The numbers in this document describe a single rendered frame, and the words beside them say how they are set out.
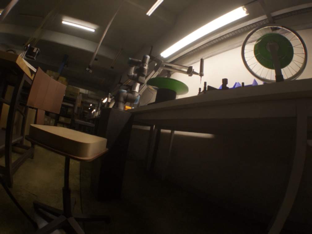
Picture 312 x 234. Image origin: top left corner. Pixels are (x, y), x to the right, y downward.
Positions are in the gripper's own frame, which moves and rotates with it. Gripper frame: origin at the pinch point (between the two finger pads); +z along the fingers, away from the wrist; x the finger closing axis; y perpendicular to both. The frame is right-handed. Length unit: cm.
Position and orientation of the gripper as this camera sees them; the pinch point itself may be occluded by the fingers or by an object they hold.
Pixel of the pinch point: (136, 90)
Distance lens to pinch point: 106.8
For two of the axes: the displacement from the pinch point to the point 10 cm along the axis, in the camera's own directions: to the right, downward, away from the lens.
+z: -1.8, 9.7, -1.3
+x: 7.2, 2.2, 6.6
